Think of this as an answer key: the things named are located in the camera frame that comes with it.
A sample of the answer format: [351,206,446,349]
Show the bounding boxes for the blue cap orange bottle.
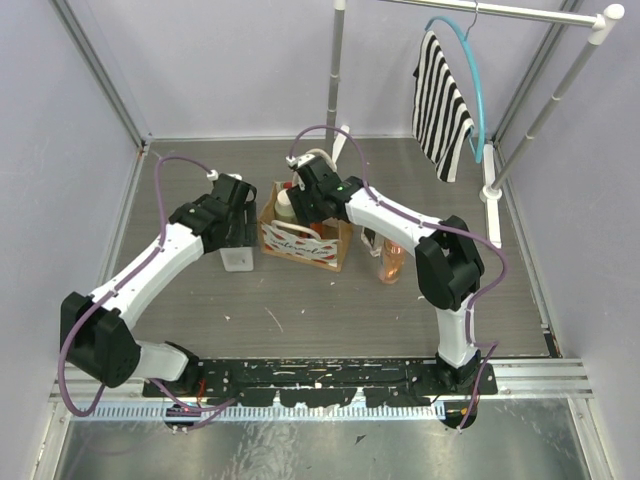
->
[308,222,324,240]

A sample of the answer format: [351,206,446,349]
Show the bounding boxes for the white bottle grey cap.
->
[219,246,254,273]

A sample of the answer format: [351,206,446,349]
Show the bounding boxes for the clear bottle grey cap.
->
[360,227,384,258]

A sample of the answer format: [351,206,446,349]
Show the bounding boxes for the pink cap lotion bottle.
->
[378,239,406,284]

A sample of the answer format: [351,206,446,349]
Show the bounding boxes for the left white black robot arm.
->
[60,174,257,396]

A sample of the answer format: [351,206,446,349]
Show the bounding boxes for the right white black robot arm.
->
[286,154,485,394]

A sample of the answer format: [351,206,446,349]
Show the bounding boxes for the cream cap bottle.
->
[274,189,297,224]

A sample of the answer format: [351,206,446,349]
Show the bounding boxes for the black white striped cloth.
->
[411,31,475,183]

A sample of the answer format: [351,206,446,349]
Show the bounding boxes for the blue clothes hanger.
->
[425,15,487,164]

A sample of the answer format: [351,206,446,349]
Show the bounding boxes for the metal clothes rack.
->
[326,1,625,248]

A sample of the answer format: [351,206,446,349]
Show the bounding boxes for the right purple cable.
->
[286,124,509,436]

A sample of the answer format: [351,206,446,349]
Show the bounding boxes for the purple cable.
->
[57,155,236,432]
[286,124,509,436]

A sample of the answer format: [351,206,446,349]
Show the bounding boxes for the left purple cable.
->
[57,155,236,432]

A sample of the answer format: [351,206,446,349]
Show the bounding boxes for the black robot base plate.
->
[167,358,498,408]

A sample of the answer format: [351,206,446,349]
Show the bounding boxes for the slotted cable duct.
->
[77,401,445,423]

